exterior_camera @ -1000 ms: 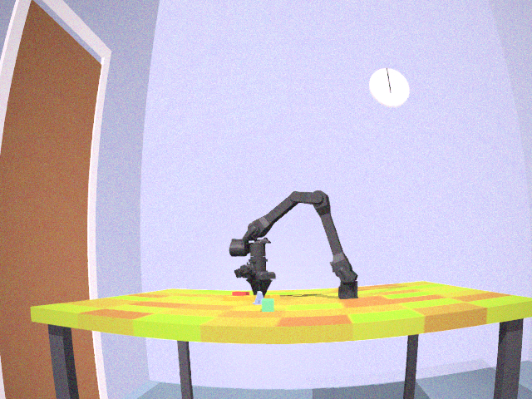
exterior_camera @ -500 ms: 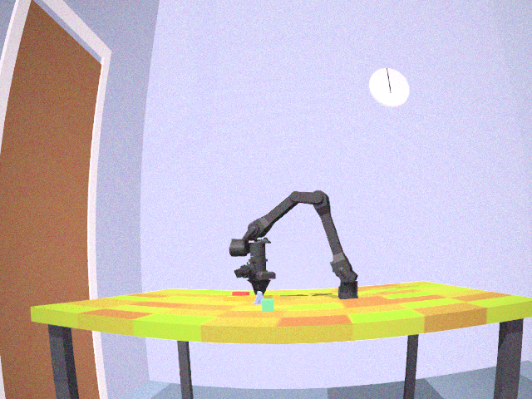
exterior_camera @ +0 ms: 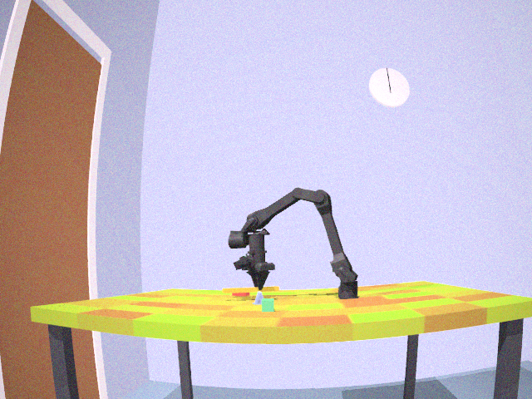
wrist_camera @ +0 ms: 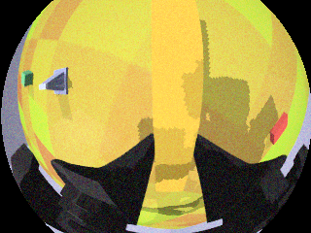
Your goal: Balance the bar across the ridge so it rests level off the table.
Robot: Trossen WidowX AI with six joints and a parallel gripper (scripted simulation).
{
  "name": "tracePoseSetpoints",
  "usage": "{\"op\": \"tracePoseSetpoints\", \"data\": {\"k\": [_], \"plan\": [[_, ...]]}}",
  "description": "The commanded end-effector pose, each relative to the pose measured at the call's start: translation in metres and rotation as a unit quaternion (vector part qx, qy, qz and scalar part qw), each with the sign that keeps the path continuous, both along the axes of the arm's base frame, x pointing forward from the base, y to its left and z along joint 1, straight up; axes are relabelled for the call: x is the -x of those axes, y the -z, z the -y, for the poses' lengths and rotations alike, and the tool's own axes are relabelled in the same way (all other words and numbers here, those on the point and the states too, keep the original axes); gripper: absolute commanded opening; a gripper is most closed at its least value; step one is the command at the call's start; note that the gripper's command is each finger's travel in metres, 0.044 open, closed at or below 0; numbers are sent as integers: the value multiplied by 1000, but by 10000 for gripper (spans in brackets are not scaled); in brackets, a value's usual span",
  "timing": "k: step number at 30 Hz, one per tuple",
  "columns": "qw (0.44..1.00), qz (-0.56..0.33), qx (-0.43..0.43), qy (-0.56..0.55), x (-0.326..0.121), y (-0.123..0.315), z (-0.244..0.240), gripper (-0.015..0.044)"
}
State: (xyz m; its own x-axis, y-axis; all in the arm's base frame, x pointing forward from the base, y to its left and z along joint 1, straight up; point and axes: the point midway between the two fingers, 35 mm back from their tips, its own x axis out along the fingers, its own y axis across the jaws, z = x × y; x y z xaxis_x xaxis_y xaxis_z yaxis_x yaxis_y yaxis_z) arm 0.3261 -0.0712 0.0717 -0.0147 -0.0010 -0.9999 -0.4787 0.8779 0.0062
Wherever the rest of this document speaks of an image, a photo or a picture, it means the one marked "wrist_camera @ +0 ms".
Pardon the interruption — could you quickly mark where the small green cube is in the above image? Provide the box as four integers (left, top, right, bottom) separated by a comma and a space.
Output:
21, 70, 34, 88

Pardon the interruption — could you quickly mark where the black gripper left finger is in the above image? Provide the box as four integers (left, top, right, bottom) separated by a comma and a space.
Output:
51, 133, 155, 225

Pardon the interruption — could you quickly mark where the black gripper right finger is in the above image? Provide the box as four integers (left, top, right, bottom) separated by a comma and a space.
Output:
193, 135, 287, 222

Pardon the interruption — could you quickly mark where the yellow bar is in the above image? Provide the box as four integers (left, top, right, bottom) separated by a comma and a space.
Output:
151, 0, 203, 191

